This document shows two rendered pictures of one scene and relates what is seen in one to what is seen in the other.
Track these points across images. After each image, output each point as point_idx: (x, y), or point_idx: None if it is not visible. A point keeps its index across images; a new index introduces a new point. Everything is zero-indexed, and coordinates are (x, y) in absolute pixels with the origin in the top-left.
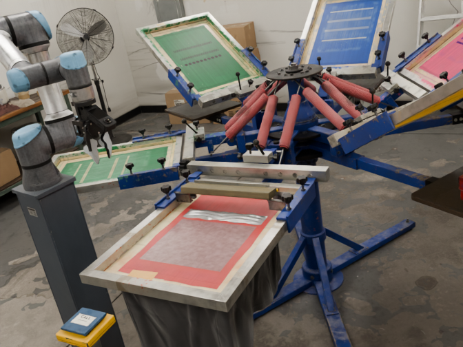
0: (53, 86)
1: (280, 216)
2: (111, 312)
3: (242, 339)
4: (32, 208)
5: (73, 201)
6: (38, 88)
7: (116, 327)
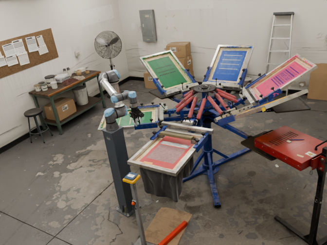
0: None
1: (194, 147)
2: None
3: (178, 186)
4: (108, 137)
5: (122, 135)
6: None
7: None
